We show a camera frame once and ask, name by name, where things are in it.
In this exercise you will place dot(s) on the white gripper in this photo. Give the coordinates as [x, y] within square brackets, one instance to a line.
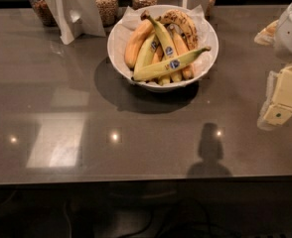
[291, 34]

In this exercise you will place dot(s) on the yellow-green stickered banana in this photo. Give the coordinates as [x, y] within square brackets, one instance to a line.
[155, 70]

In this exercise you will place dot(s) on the orange banana centre right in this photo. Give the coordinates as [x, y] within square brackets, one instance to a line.
[181, 48]

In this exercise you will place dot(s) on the long-stem yellow-green banana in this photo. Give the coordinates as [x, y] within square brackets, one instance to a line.
[167, 45]

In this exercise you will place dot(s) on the brown spotted ripe banana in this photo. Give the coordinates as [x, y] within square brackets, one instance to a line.
[184, 22]

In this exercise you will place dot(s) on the small orange banana centre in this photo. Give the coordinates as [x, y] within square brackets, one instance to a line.
[157, 55]

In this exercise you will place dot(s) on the yellow-green banana with sticker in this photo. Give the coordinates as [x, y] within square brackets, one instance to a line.
[146, 52]

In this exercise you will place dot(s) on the ripe orange banana left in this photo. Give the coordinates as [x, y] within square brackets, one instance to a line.
[136, 41]

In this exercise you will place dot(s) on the white paper bowl liner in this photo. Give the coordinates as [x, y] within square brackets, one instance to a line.
[163, 47]

